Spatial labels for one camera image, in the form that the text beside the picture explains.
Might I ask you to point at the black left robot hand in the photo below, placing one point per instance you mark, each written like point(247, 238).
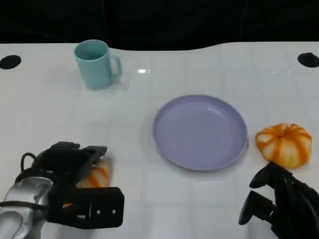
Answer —
point(64, 161)

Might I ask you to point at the pale green mug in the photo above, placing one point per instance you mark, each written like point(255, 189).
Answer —
point(94, 72)

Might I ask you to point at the lilac plate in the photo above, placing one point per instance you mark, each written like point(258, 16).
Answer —
point(199, 134)

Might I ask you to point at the orange white toy bread roll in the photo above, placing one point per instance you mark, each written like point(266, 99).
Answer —
point(98, 175)
point(284, 147)

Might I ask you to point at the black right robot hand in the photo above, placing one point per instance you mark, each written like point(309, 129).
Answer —
point(296, 209)

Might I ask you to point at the black table grommet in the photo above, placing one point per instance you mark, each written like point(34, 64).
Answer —
point(309, 59)
point(9, 62)

